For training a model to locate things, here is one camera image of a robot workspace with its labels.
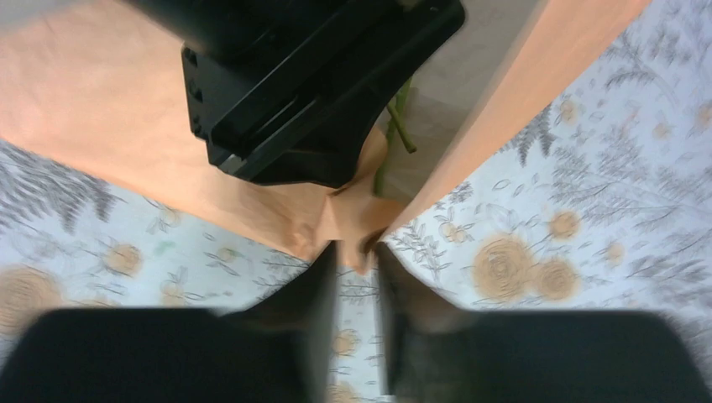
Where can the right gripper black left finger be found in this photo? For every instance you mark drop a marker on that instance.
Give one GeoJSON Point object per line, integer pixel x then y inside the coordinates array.
{"type": "Point", "coordinates": [286, 338]}

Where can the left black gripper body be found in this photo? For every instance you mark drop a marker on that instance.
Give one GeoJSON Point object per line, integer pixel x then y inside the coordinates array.
{"type": "Point", "coordinates": [285, 92]}

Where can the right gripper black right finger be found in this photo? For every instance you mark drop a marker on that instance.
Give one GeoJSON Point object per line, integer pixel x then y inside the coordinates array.
{"type": "Point", "coordinates": [425, 348]}

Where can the pink fake flower bunch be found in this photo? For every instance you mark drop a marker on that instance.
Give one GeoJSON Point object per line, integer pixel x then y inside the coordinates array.
{"type": "Point", "coordinates": [395, 127]}

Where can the tan wrapping paper sheet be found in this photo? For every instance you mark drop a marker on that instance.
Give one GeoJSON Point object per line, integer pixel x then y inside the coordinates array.
{"type": "Point", "coordinates": [98, 87]}

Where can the floral patterned table mat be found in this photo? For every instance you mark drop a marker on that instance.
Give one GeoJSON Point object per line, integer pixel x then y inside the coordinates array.
{"type": "Point", "coordinates": [602, 200]}

